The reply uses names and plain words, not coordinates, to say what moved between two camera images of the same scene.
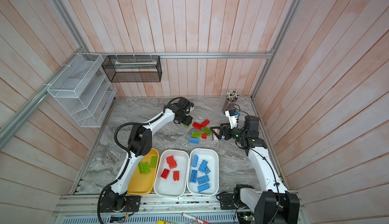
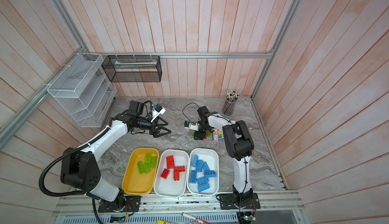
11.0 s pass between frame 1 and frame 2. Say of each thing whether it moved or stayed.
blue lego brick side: moved
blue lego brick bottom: stayed
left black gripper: moved
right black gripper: moved
